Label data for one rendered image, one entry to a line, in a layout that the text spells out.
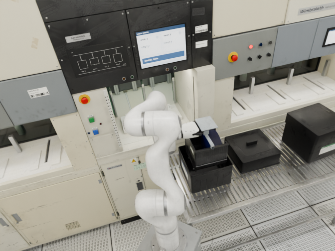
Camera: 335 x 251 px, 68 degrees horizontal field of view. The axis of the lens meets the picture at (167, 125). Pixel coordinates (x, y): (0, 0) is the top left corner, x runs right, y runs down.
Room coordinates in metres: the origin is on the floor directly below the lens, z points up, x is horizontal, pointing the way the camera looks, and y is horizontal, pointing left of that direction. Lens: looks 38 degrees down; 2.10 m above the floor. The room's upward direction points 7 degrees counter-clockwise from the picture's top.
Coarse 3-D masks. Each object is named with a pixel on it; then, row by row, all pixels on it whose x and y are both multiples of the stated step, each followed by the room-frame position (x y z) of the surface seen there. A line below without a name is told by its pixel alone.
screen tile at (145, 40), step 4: (148, 36) 1.40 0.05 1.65; (152, 36) 1.40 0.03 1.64; (160, 36) 1.41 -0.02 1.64; (140, 40) 1.39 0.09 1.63; (144, 40) 1.39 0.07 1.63; (148, 40) 1.40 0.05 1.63; (152, 40) 1.40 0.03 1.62; (156, 40) 1.41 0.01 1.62; (160, 40) 1.41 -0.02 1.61; (140, 44) 1.39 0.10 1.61; (144, 44) 1.39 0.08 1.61; (156, 44) 1.41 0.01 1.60; (160, 44) 1.41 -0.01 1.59; (148, 48) 1.40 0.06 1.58; (152, 48) 1.40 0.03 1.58; (156, 48) 1.41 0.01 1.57; (160, 48) 1.41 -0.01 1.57; (144, 52) 1.39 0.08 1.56; (148, 52) 1.40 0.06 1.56; (152, 52) 1.40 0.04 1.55; (156, 52) 1.41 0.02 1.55; (160, 52) 1.41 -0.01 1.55
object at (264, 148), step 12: (252, 132) 1.39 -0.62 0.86; (240, 144) 1.28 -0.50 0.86; (252, 144) 1.26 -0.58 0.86; (264, 144) 1.25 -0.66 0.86; (240, 156) 1.16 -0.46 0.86; (252, 156) 1.15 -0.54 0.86; (264, 156) 1.14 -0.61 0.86; (276, 156) 1.15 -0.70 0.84; (240, 168) 1.12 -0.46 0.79; (252, 168) 1.12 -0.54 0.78
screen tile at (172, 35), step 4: (168, 32) 1.42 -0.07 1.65; (172, 32) 1.43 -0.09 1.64; (176, 32) 1.43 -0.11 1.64; (164, 36) 1.42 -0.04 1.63; (168, 36) 1.42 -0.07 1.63; (172, 36) 1.43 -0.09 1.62; (176, 36) 1.43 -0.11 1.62; (180, 36) 1.44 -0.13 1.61; (164, 40) 1.42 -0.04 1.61; (180, 40) 1.44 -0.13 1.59; (168, 44) 1.42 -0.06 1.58; (172, 44) 1.43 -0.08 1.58; (176, 44) 1.43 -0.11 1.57; (180, 44) 1.44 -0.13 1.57; (164, 48) 1.42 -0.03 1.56; (168, 48) 1.42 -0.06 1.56; (172, 48) 1.43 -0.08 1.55; (176, 48) 1.43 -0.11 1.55; (180, 48) 1.44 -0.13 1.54
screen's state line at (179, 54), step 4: (176, 52) 1.43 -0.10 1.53; (180, 52) 1.44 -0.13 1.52; (156, 56) 1.41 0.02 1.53; (160, 56) 1.41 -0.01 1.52; (164, 56) 1.42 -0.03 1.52; (168, 56) 1.42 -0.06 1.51; (172, 56) 1.43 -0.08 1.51; (176, 56) 1.43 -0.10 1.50; (180, 56) 1.44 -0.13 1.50; (144, 60) 1.39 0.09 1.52; (148, 60) 1.39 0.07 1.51; (152, 60) 1.40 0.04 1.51; (156, 60) 1.40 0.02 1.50; (160, 60) 1.41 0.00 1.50
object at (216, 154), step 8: (200, 120) 1.18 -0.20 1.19; (208, 120) 1.17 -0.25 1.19; (200, 128) 1.10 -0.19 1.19; (208, 128) 1.09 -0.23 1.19; (200, 136) 1.24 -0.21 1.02; (208, 136) 1.11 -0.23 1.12; (192, 144) 1.08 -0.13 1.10; (200, 144) 1.24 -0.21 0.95; (224, 144) 1.05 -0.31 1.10; (192, 152) 1.07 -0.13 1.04; (200, 152) 1.03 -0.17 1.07; (208, 152) 1.04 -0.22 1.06; (216, 152) 1.05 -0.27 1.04; (224, 152) 1.05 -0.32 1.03; (192, 160) 1.08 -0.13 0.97; (200, 160) 1.03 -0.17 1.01; (208, 160) 1.04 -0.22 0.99; (216, 160) 1.05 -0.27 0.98; (224, 160) 1.06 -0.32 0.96; (200, 168) 1.03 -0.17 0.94
